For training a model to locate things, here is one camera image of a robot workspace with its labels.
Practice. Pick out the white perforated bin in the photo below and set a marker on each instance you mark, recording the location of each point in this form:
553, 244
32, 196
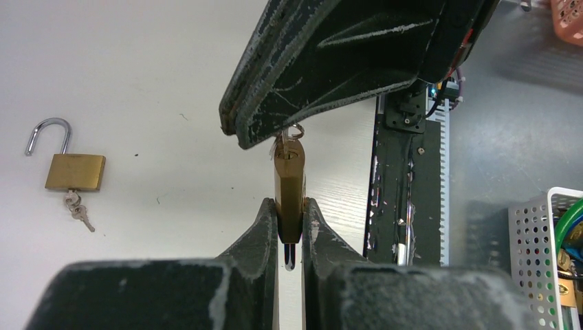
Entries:
533, 255

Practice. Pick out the silver key bunch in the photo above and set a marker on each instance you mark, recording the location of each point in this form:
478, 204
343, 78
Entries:
74, 204

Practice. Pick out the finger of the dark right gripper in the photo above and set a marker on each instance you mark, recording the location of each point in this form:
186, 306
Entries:
266, 50
346, 51

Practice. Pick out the large brass padlock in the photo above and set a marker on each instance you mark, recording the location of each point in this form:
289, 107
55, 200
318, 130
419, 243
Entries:
69, 171

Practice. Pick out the pink perforated basket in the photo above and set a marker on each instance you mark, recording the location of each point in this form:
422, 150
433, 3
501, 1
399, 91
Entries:
567, 20

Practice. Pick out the aluminium front frame rail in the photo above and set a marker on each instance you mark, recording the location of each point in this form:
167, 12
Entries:
442, 116

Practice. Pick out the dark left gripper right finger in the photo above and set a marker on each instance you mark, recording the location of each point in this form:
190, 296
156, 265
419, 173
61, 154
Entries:
343, 290

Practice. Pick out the small keys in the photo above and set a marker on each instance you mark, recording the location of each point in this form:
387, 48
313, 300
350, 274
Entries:
282, 138

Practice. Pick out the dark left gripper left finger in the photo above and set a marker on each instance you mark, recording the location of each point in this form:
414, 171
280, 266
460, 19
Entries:
234, 290

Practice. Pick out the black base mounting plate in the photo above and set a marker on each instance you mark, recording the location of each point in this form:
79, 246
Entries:
403, 216

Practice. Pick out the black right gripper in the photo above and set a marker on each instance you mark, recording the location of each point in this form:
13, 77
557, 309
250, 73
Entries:
459, 26

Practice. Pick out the small brass padlock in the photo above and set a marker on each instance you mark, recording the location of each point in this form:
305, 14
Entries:
289, 179

